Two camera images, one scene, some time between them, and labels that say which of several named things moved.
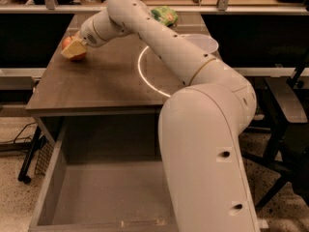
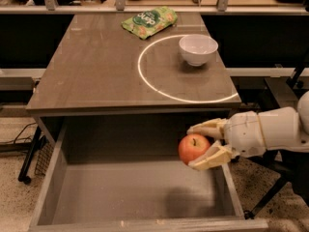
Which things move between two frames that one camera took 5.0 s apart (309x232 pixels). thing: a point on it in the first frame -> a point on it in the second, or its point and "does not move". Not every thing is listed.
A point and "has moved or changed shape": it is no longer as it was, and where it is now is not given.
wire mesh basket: [43, 159] does not move
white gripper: [87, 35] -> [245, 131]
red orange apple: [67, 42] has moved or changed shape
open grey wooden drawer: [105, 174] does not move
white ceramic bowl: [205, 43] does not move
